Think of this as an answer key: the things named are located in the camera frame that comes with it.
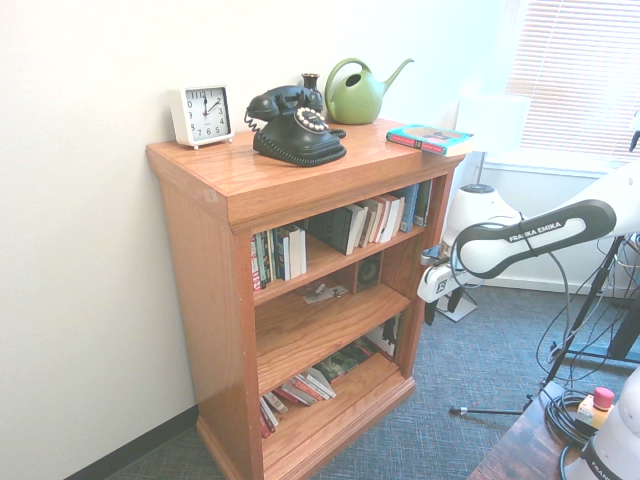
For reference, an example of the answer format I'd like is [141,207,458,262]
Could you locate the white floor lamp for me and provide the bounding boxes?
[434,94,531,322]

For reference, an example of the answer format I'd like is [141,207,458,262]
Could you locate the black ceramic vase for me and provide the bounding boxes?
[300,72,324,109]

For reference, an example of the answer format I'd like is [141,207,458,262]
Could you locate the loose paper cards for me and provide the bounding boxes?
[301,281,350,305]

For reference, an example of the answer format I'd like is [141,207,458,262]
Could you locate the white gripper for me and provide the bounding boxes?
[417,262,464,327]

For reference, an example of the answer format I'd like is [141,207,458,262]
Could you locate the white cover paperback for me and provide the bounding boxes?
[302,367,337,400]

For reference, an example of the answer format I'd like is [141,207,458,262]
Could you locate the green plastic watering can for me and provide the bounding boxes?
[324,58,415,125]

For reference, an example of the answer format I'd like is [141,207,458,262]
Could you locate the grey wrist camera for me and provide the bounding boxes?
[419,246,449,267]

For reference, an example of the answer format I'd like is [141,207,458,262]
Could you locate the paperback book white page edges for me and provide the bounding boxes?
[379,193,407,244]
[288,224,308,280]
[347,201,372,250]
[367,197,390,246]

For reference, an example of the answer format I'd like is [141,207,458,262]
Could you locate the teal gold paperback book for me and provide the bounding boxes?
[386,123,475,157]

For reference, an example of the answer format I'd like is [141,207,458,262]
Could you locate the dark green tall book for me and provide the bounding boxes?
[414,178,435,226]

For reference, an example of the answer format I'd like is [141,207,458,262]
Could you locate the red spine paperback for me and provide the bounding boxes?
[278,377,321,407]

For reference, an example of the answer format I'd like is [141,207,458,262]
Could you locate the small red white book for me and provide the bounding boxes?
[259,393,280,440]

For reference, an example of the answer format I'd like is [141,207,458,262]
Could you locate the black tripod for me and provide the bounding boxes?
[448,392,534,417]

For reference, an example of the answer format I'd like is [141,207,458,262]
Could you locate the white square alarm clock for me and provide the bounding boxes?
[168,84,235,150]

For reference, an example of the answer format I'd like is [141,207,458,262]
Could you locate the white window blinds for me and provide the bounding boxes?
[504,0,640,162]

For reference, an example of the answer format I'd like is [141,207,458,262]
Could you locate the blue cover tall book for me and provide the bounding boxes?
[392,184,420,234]

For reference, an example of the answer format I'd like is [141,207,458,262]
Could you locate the green picture flat book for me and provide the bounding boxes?
[313,342,379,384]

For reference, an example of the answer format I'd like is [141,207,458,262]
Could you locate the dark wooden table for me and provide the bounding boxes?
[464,382,594,480]

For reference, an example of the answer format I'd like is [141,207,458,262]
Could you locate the white illustrated large book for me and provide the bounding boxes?
[369,313,403,362]

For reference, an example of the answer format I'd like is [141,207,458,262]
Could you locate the black coiled cable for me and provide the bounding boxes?
[543,389,601,447]

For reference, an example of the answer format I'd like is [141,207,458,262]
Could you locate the red white spine book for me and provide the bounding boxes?
[250,232,264,292]

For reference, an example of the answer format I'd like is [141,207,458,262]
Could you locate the yellow red emergency stop button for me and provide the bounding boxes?
[577,387,615,431]

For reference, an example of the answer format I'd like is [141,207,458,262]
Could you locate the black cover paperback book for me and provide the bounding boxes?
[305,203,357,256]

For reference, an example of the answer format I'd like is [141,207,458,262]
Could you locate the dark green spine book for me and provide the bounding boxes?
[262,228,277,287]

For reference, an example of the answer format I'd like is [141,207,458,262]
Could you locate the oak wooden bookshelf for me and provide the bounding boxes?
[146,118,467,480]

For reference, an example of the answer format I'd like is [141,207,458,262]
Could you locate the blue spine thin book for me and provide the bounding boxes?
[277,227,292,283]

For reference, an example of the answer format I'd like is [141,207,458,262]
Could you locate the black rotary telephone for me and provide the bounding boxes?
[243,85,348,169]

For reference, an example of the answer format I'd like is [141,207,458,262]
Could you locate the small brown speaker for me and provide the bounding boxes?
[357,251,384,295]

